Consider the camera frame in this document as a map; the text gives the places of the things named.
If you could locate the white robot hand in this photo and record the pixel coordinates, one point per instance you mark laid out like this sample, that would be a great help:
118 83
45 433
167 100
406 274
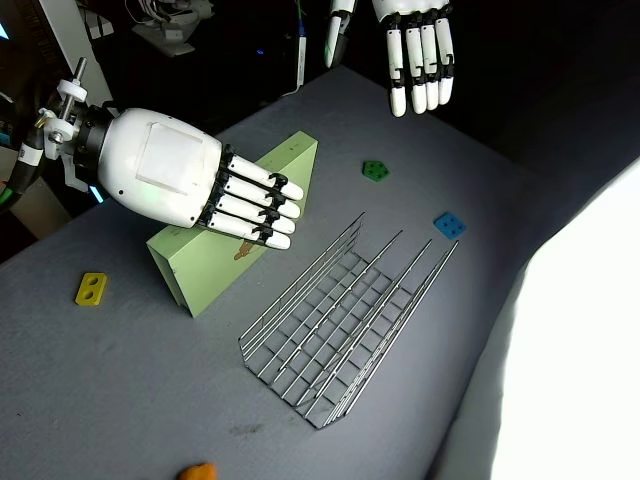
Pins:
150 160
415 55

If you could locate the white background machine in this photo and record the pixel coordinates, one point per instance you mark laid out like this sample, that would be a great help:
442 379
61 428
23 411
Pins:
170 42

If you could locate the green pentagon block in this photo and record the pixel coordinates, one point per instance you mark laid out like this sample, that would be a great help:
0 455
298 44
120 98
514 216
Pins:
376 171

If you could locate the white pillar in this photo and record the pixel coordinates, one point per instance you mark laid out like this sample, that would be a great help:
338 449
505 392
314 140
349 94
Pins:
70 35

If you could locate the yellow two-hole rectangular block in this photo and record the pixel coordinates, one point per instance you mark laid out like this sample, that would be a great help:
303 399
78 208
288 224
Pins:
84 297

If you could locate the blue four-hole square block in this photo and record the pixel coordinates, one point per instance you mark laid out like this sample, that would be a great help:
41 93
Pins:
450 226

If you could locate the grey table cloth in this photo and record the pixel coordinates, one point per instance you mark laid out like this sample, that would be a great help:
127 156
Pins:
150 380

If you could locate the orange toy chicken drumstick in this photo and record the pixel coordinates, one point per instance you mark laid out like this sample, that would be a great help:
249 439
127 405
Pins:
200 472

